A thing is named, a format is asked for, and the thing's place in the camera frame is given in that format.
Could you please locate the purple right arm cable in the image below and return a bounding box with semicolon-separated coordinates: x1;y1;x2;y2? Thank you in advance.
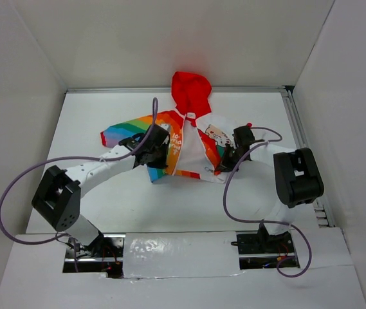
223;126;313;278

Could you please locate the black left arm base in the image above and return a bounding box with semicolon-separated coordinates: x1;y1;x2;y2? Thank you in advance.
58;234;125;279

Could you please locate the rainbow white red kids jacket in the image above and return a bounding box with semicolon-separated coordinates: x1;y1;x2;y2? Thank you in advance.
100;71;238;184

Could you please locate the silver taped front panel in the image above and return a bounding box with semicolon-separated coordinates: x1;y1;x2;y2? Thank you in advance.
123;232;241;279

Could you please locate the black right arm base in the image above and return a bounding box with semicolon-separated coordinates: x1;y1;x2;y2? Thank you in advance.
231;227;299;270

